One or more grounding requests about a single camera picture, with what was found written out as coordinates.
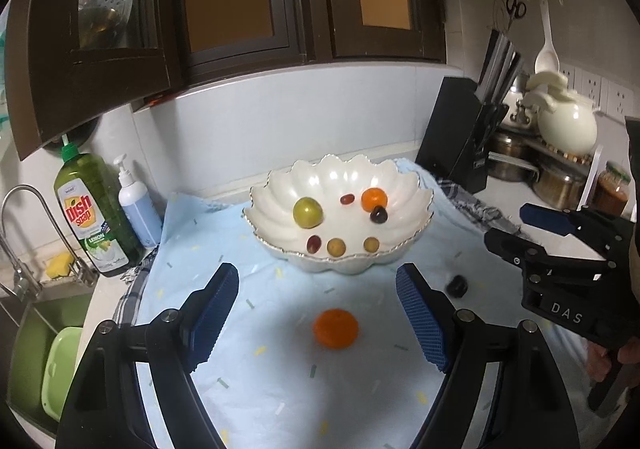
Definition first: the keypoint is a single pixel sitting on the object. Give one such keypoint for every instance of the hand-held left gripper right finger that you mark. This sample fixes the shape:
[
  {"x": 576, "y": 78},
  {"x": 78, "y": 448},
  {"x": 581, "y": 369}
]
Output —
[{"x": 422, "y": 324}]

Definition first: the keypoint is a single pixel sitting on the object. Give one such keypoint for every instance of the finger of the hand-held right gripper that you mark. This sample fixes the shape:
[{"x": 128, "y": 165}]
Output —
[
  {"x": 510, "y": 246},
  {"x": 545, "y": 219}
]

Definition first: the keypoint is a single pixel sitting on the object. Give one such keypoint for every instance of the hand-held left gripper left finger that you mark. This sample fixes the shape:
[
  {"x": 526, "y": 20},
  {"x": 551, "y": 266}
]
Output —
[{"x": 212, "y": 324}]

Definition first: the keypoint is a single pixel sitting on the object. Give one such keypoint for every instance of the dark purple grape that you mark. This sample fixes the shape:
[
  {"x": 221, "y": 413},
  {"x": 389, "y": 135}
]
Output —
[
  {"x": 457, "y": 285},
  {"x": 378, "y": 214}
]

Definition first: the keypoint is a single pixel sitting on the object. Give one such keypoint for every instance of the large orange tangerine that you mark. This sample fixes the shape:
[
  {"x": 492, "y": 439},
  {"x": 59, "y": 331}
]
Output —
[{"x": 336, "y": 327}]

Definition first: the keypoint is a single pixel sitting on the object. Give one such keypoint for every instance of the small yellow round fruit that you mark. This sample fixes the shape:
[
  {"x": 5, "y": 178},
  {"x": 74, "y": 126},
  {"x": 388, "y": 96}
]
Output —
[
  {"x": 335, "y": 247},
  {"x": 370, "y": 244}
]

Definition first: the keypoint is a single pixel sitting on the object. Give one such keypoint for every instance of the red grape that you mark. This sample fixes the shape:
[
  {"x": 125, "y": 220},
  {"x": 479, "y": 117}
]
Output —
[
  {"x": 313, "y": 244},
  {"x": 347, "y": 199}
]

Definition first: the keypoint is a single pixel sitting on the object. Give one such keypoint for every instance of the white shell-shaped bowl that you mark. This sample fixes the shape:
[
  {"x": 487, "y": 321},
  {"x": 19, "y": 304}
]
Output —
[{"x": 340, "y": 179}]

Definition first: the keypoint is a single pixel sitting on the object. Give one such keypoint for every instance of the person's right hand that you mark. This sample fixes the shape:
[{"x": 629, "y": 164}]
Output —
[{"x": 596, "y": 361}]

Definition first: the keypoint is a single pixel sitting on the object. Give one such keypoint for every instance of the steel cooking pot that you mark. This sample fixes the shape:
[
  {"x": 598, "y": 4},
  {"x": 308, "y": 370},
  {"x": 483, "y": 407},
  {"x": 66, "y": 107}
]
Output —
[
  {"x": 510, "y": 159},
  {"x": 557, "y": 186}
]

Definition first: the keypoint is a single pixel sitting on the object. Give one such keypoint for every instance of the red sauce jar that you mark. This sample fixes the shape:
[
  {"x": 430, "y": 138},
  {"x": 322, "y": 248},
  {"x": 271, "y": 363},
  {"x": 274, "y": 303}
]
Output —
[{"x": 610, "y": 194}]

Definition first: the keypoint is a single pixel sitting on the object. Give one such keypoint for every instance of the light blue speckled cloth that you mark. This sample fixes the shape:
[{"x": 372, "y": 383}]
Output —
[{"x": 280, "y": 379}]

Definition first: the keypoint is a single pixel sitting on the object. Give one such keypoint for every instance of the cream ceramic kettle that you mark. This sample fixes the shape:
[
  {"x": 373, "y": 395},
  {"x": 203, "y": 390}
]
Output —
[{"x": 567, "y": 129}]

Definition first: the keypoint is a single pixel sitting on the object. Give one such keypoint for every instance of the black knife block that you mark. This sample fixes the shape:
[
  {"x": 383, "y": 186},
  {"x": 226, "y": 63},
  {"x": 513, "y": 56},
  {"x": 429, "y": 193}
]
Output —
[{"x": 450, "y": 139}]

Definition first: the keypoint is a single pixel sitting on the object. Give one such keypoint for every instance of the white blue pump bottle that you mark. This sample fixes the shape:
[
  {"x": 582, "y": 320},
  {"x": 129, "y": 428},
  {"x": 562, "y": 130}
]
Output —
[{"x": 140, "y": 214}]

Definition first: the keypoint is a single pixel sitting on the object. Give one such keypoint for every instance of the small orange kumquat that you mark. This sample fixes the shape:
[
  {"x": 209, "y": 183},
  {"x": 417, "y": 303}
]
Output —
[{"x": 374, "y": 199}]

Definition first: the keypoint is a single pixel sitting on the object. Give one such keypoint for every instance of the green round fruit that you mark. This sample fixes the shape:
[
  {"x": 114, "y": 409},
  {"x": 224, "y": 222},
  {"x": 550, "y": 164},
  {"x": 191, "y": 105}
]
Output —
[{"x": 307, "y": 211}]

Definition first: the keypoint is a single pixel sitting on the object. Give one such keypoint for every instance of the light green plastic basin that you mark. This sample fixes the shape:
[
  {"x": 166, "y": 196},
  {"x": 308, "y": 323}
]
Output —
[{"x": 62, "y": 369}]

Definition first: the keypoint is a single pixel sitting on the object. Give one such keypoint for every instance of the white ladle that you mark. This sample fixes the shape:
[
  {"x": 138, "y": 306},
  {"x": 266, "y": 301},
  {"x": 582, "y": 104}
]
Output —
[{"x": 546, "y": 56}]

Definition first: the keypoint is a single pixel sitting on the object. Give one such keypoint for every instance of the yellow sponge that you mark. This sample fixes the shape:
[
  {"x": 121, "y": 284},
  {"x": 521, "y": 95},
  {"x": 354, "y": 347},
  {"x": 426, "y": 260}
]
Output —
[{"x": 60, "y": 266}]

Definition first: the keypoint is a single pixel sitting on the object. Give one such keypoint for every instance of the green dish soap bottle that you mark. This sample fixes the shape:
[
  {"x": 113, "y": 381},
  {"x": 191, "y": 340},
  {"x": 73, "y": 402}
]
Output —
[{"x": 90, "y": 209}]

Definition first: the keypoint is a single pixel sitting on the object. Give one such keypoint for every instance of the kitchen sink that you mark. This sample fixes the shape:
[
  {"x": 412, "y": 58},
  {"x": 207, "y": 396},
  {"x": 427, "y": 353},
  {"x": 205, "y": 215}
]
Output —
[{"x": 35, "y": 329}]

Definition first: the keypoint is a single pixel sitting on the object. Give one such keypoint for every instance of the steel gooseneck faucet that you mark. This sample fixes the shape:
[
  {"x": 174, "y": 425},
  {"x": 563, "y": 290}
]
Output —
[{"x": 50, "y": 224}]

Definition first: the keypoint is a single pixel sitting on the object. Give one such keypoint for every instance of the steel spring faucet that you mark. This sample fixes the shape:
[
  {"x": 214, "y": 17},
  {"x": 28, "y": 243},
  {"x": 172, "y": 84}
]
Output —
[{"x": 15, "y": 279}]

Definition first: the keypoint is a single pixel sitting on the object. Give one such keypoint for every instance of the black scissors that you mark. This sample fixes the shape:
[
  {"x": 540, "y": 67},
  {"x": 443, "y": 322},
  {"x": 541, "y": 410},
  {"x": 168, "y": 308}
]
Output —
[{"x": 515, "y": 6}]

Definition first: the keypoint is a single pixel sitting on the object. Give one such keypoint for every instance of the white wall socket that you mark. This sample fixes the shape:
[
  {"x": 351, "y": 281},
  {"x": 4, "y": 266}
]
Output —
[
  {"x": 591, "y": 86},
  {"x": 619, "y": 96},
  {"x": 567, "y": 76}
]

